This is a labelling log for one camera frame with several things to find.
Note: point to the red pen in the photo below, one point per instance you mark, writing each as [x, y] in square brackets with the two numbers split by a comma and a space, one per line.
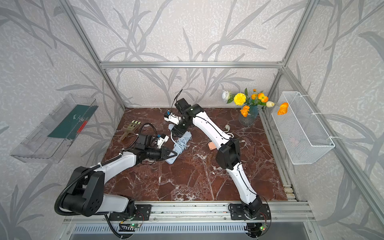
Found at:
[82, 127]

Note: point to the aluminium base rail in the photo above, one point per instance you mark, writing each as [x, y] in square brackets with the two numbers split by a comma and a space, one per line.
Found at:
[221, 212]

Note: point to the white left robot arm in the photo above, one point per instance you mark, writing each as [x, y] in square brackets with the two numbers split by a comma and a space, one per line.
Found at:
[85, 192]

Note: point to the yellow orange flower bouquet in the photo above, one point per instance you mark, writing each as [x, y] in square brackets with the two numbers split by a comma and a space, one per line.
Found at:
[244, 99]

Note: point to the blue-white power strip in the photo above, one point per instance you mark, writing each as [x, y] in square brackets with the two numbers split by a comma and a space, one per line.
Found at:
[181, 144]

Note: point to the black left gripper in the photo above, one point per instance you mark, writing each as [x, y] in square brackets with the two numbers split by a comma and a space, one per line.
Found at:
[161, 155]

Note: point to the green booklet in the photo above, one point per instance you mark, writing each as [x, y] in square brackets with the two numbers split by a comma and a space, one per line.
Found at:
[67, 129]

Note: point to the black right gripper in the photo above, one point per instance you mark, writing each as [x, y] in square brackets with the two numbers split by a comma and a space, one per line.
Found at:
[176, 131]

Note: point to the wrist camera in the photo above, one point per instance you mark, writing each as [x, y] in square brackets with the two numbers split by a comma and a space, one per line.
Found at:
[161, 139]
[172, 118]

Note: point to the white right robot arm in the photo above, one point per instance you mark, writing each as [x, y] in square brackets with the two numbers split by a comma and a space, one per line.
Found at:
[229, 152]

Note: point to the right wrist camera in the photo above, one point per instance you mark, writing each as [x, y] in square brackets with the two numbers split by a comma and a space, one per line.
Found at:
[172, 118]

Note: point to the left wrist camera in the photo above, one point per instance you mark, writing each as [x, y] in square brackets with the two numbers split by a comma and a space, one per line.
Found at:
[161, 139]

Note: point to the pink power strip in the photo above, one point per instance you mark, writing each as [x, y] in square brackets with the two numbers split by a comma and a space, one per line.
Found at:
[212, 146]

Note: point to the white wire mesh basket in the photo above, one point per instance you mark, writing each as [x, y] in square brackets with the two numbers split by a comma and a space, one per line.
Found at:
[304, 137]

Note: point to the wooden brush green bristles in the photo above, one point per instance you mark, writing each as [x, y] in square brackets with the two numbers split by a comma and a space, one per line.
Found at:
[129, 128]

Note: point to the clear plastic wall bin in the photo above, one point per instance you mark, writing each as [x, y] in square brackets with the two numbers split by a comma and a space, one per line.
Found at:
[52, 138]

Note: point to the blue glass vase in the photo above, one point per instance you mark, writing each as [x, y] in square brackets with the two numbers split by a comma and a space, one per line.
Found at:
[248, 115]

